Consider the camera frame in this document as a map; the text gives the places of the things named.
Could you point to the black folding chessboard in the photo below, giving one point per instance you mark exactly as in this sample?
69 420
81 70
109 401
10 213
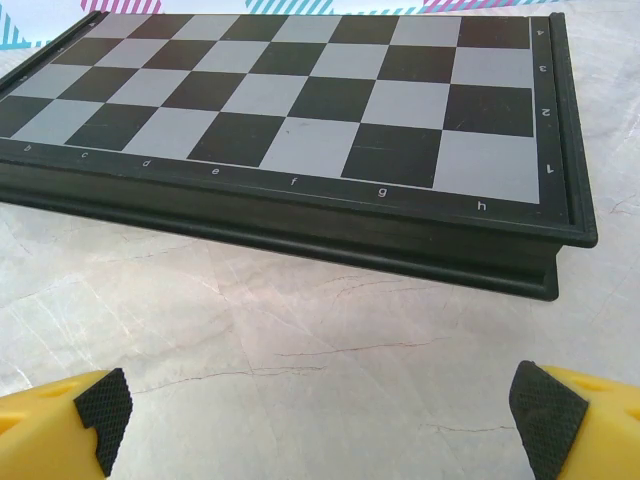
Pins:
320 110

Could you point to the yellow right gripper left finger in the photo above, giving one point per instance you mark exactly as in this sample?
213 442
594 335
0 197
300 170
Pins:
45 430

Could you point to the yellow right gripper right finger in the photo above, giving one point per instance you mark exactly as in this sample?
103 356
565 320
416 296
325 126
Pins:
590 430

